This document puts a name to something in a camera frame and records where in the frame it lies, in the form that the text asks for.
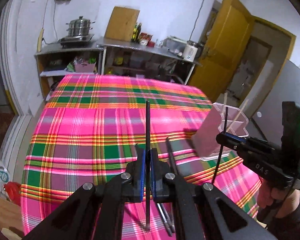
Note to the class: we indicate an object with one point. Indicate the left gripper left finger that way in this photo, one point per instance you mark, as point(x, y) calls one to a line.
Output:
point(133, 187)

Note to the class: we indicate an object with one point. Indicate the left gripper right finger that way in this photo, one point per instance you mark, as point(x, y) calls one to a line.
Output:
point(159, 187)

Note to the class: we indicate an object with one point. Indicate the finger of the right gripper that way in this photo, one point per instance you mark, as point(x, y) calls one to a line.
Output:
point(221, 139)
point(234, 139)

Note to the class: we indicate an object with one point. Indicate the black chopstick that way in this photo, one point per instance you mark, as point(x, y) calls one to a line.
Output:
point(221, 147)
point(166, 219)
point(171, 157)
point(148, 164)

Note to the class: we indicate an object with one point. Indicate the pink plastic utensil holder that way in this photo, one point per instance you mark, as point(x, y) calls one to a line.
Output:
point(204, 140)

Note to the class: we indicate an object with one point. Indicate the light wooden chopstick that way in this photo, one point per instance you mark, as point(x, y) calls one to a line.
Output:
point(237, 116)

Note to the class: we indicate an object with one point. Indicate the metal kitchen shelf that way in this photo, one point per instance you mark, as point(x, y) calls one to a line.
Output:
point(112, 57)

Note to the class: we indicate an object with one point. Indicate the right hand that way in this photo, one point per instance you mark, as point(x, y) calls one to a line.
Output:
point(267, 195)

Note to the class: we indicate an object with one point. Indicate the yellow wooden door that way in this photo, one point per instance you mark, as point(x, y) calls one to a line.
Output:
point(224, 49)

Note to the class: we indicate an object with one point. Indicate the pink plaid tablecloth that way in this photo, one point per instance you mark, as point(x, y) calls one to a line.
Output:
point(90, 127)

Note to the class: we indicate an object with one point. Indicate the grey refrigerator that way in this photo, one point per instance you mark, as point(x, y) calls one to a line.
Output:
point(266, 123)

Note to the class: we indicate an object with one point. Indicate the white electric kettle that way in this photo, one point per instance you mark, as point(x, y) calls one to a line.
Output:
point(190, 51)

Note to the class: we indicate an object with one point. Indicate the pink storage basket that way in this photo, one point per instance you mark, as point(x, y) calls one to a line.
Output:
point(83, 66)

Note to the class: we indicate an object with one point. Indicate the red lidded jar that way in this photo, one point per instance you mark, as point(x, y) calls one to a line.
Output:
point(144, 39)

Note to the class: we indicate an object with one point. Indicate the dark oil bottle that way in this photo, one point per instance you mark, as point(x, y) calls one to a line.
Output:
point(138, 32)

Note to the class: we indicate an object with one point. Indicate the wooden cutting board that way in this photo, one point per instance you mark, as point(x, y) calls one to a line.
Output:
point(121, 23)

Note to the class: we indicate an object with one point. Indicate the stainless steel steamer pot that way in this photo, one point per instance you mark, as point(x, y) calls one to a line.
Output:
point(79, 27)

